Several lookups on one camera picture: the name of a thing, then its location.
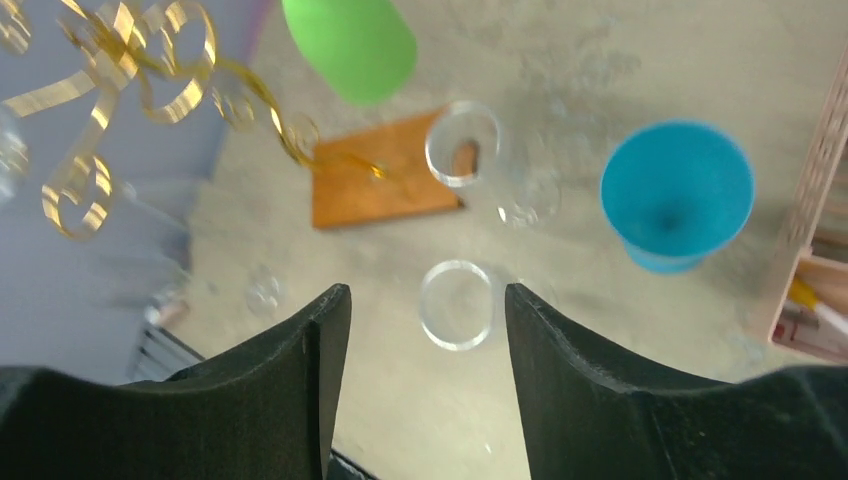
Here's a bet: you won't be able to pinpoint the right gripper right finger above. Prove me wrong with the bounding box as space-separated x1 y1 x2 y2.
505 284 847 479

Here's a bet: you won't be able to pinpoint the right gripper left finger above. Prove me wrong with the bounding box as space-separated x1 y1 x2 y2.
1 284 352 479

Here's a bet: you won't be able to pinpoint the gold wine glass rack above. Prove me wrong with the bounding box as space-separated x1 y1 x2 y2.
0 0 482 241

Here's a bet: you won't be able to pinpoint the clear flute wine glass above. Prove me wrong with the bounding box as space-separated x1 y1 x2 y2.
1 105 198 240

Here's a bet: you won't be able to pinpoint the blue plastic goblet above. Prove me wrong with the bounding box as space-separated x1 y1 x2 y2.
599 119 757 274

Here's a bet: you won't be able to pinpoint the peach file organizer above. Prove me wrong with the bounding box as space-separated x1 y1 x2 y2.
746 53 847 365

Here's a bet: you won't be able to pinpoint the clear glass back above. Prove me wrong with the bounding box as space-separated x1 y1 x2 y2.
424 100 562 228

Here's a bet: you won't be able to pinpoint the clear glass near left arm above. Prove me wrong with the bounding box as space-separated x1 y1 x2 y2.
245 265 283 318

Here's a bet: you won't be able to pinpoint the green plastic goblet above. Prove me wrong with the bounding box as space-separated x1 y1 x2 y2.
281 0 418 106

